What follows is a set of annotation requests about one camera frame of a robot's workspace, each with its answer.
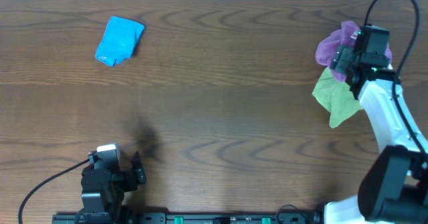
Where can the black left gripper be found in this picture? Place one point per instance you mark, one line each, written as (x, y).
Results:
(135, 179)

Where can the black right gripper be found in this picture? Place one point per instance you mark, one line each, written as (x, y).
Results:
(342, 53)

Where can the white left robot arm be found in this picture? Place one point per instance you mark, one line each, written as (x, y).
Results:
(104, 186)

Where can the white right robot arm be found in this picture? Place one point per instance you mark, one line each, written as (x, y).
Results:
(394, 190)

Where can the crumpled green cloth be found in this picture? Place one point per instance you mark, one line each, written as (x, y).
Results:
(336, 98)

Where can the folded blue cloth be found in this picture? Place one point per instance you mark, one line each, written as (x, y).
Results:
(119, 41)

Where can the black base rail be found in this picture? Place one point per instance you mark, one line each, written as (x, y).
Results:
(285, 217)

